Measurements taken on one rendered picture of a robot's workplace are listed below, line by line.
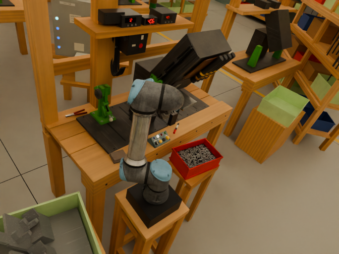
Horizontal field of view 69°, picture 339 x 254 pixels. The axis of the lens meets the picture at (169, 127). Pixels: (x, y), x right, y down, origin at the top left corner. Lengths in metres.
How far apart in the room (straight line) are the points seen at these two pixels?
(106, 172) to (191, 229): 1.21
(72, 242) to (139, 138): 0.60
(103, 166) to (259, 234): 1.76
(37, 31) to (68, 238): 1.07
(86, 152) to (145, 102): 0.75
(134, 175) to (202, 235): 1.38
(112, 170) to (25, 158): 1.50
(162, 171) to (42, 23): 1.00
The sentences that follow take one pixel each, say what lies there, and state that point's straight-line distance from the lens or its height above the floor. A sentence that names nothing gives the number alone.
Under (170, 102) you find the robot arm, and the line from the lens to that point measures 1.04.
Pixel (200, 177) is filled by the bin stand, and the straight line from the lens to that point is 1.78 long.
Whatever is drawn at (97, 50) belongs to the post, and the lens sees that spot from 1.77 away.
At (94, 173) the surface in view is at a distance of 1.53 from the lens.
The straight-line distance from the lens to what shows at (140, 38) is 1.81.
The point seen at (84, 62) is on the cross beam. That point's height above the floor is 1.24.
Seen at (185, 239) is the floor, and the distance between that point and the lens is 2.42.
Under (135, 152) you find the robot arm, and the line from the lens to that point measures 1.18.
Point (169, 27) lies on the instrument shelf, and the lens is 1.95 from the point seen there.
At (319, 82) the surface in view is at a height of 0.87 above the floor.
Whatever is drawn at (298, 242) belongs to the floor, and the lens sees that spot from 2.96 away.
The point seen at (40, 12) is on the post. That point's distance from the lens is 1.53.
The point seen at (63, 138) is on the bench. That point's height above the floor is 0.88.
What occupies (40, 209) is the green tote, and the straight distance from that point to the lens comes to 1.40.
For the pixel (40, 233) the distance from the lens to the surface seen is 1.33.
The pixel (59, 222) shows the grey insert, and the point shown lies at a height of 0.85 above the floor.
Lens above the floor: 2.10
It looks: 39 degrees down
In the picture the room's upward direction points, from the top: 16 degrees clockwise
